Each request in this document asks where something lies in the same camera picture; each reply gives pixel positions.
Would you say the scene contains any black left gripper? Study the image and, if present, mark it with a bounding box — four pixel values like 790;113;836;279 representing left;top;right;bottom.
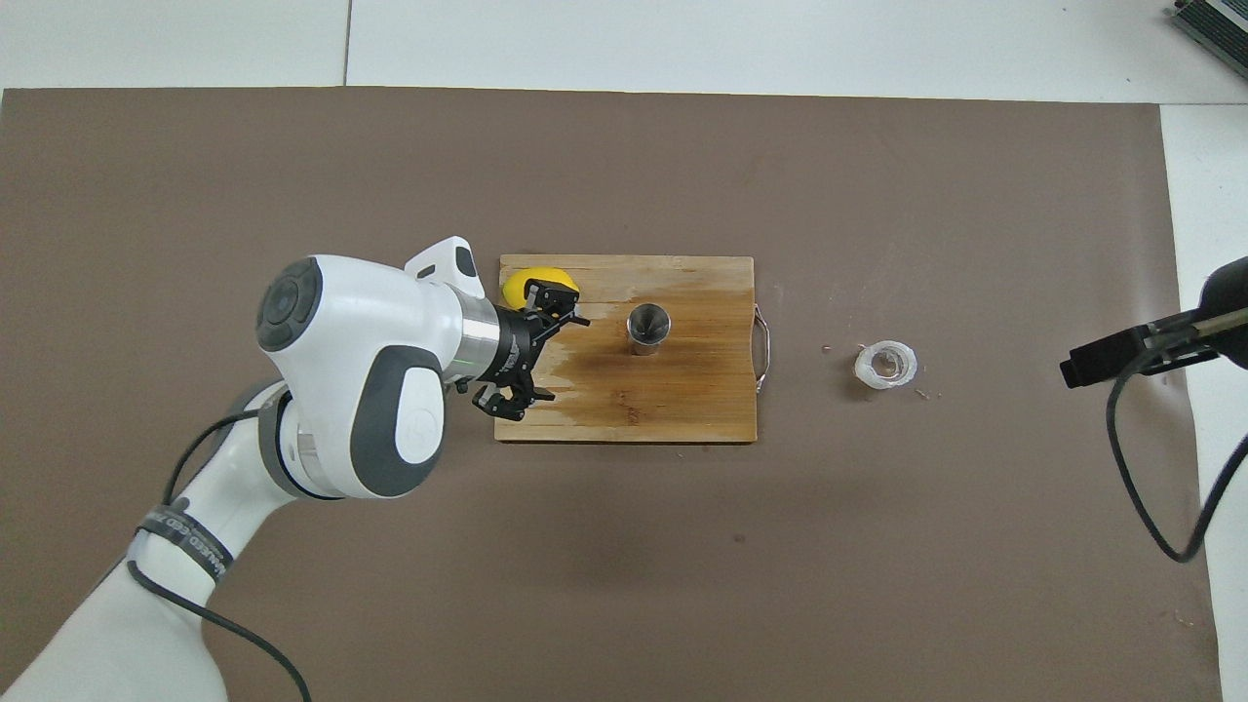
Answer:
472;278;593;423

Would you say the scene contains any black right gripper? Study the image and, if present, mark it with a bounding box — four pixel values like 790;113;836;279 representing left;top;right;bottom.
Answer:
1061;255;1248;390

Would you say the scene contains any steel double jigger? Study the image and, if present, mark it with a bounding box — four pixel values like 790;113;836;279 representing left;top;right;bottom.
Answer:
625;302;673;358

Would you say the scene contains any small white plastic cup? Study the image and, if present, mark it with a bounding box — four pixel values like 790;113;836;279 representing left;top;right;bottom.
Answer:
854;339;918;391

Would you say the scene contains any yellow lemon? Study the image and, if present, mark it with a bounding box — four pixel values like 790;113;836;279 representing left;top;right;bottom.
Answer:
502;267;581;319

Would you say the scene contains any wooden cutting board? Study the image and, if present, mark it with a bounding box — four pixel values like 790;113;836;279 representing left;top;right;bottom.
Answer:
494;254;773;445

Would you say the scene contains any grey black electronic box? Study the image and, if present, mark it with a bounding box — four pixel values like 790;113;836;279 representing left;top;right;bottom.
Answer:
1167;0;1248;81

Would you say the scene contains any brown paper table mat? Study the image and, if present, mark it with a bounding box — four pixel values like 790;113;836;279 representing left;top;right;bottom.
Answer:
0;86;1225;702

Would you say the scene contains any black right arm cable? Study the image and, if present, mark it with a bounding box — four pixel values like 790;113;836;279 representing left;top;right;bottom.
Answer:
1106;307;1248;565

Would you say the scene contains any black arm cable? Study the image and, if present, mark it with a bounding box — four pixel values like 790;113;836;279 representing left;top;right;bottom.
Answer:
125;408;314;702
1106;307;1248;565

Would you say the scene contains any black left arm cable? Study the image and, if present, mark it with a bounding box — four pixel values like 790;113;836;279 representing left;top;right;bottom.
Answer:
125;408;314;702

